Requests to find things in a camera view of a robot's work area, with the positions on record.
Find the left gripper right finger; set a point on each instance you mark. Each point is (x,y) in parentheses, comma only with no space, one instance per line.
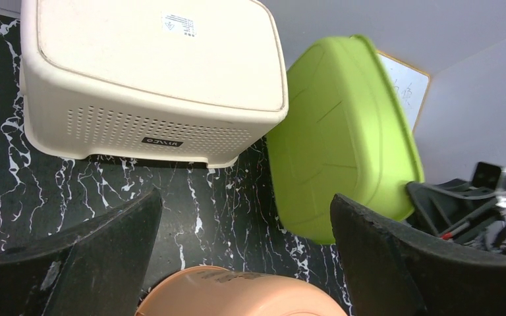
(393,269)

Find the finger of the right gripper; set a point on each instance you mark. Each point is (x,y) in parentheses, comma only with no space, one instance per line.
(453,211)

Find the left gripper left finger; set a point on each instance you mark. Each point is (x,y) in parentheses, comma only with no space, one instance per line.
(94,268)

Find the small whiteboard yellow frame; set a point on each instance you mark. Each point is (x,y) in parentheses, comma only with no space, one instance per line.
(411,86)

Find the orange plastic bucket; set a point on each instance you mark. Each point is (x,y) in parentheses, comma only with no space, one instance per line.
(211,290)

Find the cream perforated storage basket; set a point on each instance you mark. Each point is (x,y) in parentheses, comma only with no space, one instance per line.
(189,81)

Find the green plastic tray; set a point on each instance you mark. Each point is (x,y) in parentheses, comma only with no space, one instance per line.
(345,133)

